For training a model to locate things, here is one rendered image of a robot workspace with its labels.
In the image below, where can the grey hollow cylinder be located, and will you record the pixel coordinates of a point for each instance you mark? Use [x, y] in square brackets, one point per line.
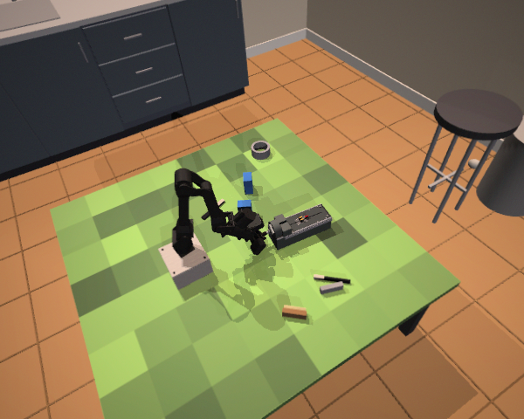
[260, 155]

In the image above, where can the blue rectangular block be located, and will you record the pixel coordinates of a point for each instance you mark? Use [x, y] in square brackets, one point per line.
[244, 204]
[247, 179]

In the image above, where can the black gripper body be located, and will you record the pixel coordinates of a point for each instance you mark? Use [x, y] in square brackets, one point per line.
[258, 244]

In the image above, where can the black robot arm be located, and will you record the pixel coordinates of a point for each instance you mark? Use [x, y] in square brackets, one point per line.
[184, 230]

